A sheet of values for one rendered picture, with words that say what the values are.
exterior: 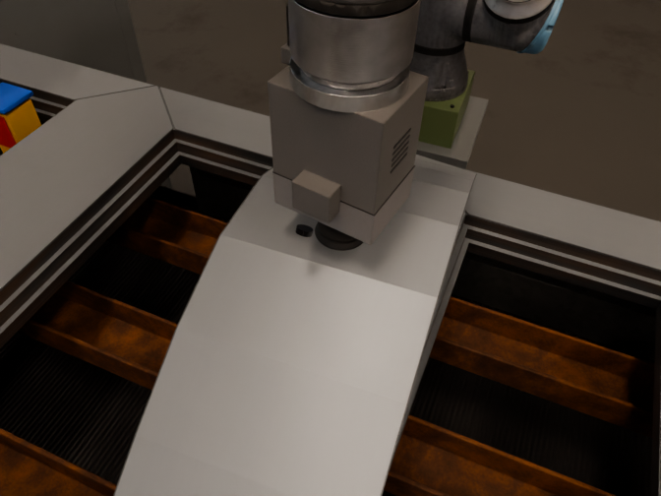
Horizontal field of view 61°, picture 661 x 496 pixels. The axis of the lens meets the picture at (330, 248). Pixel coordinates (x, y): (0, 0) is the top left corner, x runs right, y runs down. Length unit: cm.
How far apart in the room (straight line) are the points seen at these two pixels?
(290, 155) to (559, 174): 200
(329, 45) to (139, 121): 62
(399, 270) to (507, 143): 202
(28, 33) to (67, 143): 44
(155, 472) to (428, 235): 27
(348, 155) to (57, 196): 52
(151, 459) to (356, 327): 17
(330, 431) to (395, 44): 25
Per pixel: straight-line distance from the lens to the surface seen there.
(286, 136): 38
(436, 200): 52
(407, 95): 36
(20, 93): 100
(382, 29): 32
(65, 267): 76
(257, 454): 42
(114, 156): 85
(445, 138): 116
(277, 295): 43
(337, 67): 33
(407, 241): 46
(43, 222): 78
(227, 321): 43
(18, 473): 81
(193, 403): 43
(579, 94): 288
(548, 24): 106
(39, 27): 132
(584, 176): 238
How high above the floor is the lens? 136
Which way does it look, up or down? 47 degrees down
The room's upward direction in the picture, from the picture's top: 2 degrees clockwise
